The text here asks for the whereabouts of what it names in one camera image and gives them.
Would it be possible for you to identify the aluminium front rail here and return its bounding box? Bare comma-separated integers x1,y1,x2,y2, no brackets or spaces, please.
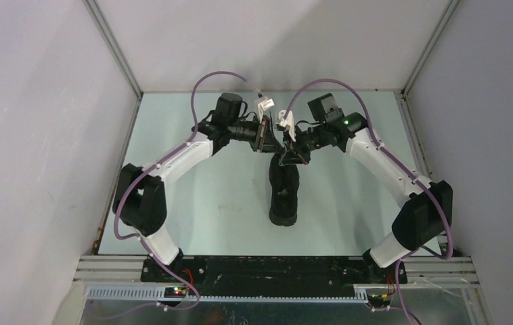
73,255,480,288

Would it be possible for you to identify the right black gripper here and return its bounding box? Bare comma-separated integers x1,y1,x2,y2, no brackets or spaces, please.
279,124,328,167

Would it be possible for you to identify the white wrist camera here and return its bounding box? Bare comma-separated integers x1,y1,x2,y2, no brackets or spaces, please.
256,95,275,120
278,110,296,141

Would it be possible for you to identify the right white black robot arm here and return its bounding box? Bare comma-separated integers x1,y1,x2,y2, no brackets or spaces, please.
277,93,453,283

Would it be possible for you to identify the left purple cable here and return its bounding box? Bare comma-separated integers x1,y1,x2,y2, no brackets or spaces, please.
85,70,264,320

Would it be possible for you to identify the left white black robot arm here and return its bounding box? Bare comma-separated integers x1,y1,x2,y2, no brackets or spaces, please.
112,93,278,282

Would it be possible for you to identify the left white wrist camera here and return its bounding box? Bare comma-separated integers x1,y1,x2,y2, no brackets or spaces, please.
256,95,275,120

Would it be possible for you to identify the circuit board with leds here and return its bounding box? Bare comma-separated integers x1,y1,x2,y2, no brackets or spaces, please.
163,286,188,299
367,294,393,309

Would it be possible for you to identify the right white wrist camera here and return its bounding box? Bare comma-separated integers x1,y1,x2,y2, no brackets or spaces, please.
278,110,296,141

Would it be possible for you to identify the black sneaker shoe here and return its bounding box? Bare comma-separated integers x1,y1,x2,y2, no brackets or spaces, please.
269,154,300,227

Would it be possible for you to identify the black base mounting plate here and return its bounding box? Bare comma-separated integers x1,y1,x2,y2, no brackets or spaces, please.
140,255,407,299

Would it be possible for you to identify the left circuit board with leds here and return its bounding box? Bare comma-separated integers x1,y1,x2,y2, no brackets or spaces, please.
163,286,188,299

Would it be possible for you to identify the slotted grey cable duct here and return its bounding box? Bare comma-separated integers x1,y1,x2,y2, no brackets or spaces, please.
85,285,368,303

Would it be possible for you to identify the right circuit board with leds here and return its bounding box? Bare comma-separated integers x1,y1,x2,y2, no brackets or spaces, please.
367,294,393,309

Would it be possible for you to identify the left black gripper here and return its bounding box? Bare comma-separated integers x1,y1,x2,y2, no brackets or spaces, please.
227,114,283,153

